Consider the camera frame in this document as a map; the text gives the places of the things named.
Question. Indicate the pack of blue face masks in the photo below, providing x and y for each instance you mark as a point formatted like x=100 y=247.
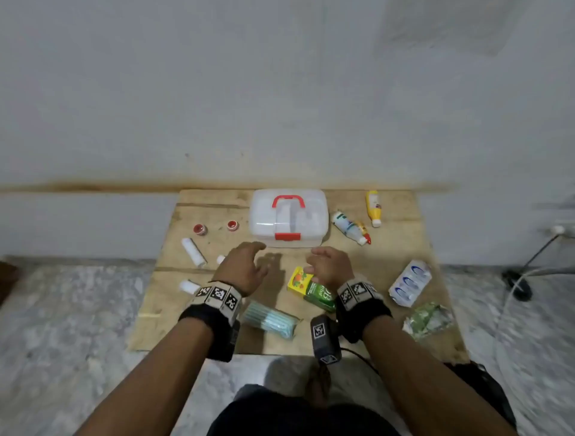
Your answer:
x=272 y=320

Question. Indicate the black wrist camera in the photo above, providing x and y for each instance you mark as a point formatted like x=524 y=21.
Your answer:
x=224 y=343
x=324 y=339

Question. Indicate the wrist band with markers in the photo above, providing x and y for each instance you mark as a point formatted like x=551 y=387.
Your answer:
x=359 y=298
x=219 y=298

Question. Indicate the white and blue packet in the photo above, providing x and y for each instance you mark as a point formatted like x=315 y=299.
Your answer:
x=411 y=283

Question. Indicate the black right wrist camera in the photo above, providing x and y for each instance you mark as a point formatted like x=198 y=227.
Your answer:
x=324 y=339

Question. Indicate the person's left forearm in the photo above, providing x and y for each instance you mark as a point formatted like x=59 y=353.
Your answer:
x=148 y=382

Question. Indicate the yellow bottle with white cap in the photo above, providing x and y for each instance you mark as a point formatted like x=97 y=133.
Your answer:
x=373 y=206

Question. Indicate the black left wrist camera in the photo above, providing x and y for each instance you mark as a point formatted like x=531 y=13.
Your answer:
x=224 y=343

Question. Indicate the person's right forearm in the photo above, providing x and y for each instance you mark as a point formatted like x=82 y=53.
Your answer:
x=422 y=386

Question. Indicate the person's right hand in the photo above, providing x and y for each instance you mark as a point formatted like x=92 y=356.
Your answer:
x=332 y=269

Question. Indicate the left wrist band with markers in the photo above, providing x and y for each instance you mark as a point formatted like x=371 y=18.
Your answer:
x=219 y=298

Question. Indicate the person's left hand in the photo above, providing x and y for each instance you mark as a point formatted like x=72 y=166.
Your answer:
x=238 y=269

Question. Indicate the black adapter on floor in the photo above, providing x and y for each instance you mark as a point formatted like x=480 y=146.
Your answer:
x=516 y=283

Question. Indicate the white bottle with green label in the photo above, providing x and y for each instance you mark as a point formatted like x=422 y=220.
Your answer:
x=348 y=227

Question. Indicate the small red jar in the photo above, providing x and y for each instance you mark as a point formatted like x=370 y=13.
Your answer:
x=200 y=229
x=232 y=225

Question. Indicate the clear packet with green print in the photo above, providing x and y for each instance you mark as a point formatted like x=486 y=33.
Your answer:
x=427 y=320

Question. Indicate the right wrist band with markers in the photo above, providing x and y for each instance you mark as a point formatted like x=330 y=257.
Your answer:
x=359 y=298

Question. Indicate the white wall plug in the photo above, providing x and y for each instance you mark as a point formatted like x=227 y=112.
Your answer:
x=558 y=230

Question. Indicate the yellow and green carton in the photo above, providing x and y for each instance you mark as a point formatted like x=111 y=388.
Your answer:
x=305 y=287

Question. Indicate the person's right thumb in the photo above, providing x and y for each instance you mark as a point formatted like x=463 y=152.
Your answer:
x=311 y=270

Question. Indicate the person's black shorts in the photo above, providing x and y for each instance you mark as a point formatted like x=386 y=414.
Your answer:
x=287 y=413

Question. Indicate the short white bandage roll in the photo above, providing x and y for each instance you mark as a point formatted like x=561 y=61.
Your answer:
x=188 y=287

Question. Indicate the small red and yellow tube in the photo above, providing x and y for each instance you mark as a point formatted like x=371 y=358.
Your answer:
x=364 y=231

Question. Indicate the long white bandage roll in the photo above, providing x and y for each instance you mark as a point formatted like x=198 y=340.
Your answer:
x=194 y=252

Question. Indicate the person's left thumb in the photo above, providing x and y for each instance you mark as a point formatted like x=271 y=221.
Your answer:
x=262 y=271

